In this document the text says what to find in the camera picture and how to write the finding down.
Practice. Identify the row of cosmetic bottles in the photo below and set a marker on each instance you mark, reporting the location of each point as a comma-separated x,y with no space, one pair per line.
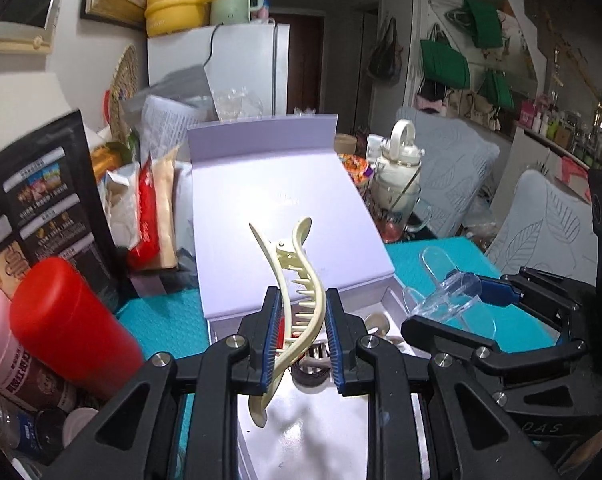
571,130

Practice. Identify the brown door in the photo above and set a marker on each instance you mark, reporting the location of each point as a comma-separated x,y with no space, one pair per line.
303,60

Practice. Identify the red cylinder canister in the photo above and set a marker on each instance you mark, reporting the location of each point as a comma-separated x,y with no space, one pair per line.
71,325

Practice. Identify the grey leaf pattern cushion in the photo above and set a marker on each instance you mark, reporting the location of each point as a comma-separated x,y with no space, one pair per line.
536,225

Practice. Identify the white refrigerator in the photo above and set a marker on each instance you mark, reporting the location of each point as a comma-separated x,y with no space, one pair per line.
246,60

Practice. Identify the cream hair clip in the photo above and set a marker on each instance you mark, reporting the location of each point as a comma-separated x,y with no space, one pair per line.
307,285

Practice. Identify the grey plastic bag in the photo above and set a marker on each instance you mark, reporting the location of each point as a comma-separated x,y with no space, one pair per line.
181,85

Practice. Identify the green tote bag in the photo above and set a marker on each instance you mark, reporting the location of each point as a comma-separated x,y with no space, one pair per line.
498,92
443,65
483,22

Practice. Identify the clear plastic hair clip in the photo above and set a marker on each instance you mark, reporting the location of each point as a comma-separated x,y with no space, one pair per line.
461,287

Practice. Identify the dark hanging bag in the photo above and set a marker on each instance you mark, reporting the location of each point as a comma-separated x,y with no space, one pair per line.
385,60

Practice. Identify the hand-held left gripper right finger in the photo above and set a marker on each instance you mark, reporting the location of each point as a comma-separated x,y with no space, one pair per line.
333,347

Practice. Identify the woven straw mat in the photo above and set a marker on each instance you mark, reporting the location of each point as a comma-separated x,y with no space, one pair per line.
123,85

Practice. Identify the teal foam mat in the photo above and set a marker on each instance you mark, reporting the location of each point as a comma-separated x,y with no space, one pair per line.
511,270

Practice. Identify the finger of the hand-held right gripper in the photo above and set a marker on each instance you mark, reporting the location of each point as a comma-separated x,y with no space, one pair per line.
496,292
456,341

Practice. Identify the red hair clip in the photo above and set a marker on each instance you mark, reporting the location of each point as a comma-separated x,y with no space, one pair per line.
280,335

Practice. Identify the glass mug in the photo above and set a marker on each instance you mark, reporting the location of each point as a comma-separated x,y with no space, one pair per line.
396,220

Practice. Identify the white snack packet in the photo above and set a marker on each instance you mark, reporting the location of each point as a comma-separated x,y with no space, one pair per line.
123,210

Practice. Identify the small white-lid container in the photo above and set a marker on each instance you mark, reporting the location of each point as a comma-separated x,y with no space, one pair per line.
80,425

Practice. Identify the white water bottle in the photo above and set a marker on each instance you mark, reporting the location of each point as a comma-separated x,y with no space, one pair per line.
398,160

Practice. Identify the yellow pot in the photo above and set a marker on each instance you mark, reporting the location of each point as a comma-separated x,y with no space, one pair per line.
176,7

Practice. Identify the instant noodle cup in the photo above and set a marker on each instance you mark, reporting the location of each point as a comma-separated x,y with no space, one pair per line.
356,170

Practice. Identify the pink jar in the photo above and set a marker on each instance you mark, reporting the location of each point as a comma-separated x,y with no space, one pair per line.
16,360

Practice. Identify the clear plastic bottle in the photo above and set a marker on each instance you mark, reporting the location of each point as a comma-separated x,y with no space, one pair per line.
8,420

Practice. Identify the red snack packet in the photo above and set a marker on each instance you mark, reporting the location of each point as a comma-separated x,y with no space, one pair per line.
146,220

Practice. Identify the beige snack packet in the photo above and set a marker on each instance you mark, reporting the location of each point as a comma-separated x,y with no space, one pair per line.
171,210

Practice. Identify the lavender gift box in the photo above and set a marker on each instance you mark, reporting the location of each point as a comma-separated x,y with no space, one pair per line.
281,185

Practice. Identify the clear plastic packaging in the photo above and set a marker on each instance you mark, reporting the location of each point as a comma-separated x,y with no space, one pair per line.
238,105

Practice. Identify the grey leaf-pattern chair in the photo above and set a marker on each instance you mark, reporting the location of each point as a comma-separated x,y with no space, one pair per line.
451,170

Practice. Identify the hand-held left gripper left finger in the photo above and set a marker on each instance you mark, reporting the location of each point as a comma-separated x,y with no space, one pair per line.
271,342

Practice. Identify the black snack bag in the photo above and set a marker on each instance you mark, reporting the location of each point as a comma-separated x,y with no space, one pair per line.
46,200

